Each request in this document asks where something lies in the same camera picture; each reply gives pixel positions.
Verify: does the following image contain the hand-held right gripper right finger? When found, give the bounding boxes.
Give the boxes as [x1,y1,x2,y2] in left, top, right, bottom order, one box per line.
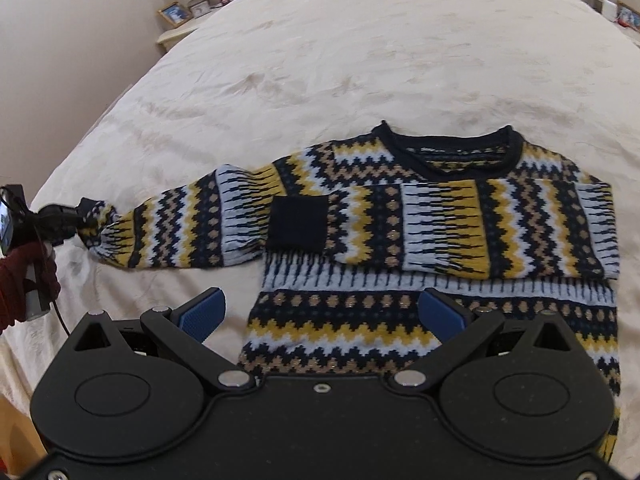
[387,287,576,394]

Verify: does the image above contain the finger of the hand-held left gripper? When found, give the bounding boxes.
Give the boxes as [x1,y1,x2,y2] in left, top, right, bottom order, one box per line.
[35,199,101,247]

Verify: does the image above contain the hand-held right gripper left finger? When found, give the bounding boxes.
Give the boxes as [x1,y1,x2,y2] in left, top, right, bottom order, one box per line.
[67,287,257,395]

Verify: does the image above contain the navy yellow patterned knit sweater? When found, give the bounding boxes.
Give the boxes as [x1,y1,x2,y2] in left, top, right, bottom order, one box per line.
[80,120,623,463]

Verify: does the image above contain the person's left forearm maroon sleeve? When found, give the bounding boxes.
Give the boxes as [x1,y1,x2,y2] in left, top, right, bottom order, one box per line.
[0,241,62,335]

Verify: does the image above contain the cream nightstand with red bottle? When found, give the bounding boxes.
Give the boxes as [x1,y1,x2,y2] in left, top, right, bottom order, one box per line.
[155,2,233,54]

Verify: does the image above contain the bed with cream bedspread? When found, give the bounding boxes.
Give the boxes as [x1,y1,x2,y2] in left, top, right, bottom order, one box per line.
[0,0,640,466]

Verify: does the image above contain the black cable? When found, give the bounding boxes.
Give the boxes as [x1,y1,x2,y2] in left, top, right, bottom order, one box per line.
[10,195,72,336]

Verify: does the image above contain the wooden photo frame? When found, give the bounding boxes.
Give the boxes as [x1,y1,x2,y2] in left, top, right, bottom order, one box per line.
[157,1,191,29]

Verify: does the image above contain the photo frame with dark border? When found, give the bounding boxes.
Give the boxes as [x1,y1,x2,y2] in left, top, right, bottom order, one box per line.
[616,2,640,32]

